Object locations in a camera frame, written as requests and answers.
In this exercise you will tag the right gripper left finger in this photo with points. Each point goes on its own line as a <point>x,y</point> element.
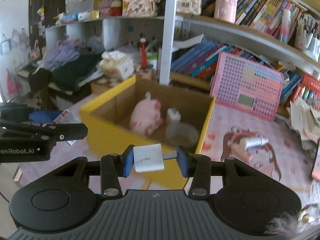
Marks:
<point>113,167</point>

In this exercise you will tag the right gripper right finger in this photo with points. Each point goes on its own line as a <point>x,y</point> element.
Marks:
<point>197,167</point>

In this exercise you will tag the small white charger plug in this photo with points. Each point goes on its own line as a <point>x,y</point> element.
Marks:
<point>150,158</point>

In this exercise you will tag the clear tape roll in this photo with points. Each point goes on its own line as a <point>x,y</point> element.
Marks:
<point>181,134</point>

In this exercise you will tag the white spray bottle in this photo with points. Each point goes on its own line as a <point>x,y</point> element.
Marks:
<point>252,142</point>

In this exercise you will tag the pink plush pig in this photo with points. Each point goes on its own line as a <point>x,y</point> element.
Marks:
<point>146,117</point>

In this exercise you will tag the white power adapter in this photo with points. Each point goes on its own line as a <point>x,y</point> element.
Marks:
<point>172,119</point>

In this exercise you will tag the yellow cardboard box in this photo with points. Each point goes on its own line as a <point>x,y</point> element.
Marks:
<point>107,116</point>

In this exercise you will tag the pink printed table mat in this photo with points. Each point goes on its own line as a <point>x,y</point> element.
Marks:
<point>282,158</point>

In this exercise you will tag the pile of clothes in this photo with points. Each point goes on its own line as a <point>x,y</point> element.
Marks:
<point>69,65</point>

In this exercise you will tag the pink learning keyboard tablet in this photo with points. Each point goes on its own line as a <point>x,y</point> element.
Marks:
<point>247,86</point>

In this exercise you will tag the tissue pack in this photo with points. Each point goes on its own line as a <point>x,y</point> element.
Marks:
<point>117,64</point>

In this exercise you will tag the row of blue books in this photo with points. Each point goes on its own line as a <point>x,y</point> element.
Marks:
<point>198,61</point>

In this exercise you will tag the black smartphone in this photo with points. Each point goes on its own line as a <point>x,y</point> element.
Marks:
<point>315,171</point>

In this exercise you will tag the stack of papers and books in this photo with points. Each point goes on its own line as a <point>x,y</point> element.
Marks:
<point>305,120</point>

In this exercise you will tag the white bookshelf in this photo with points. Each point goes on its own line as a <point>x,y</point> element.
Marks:
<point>173,26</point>

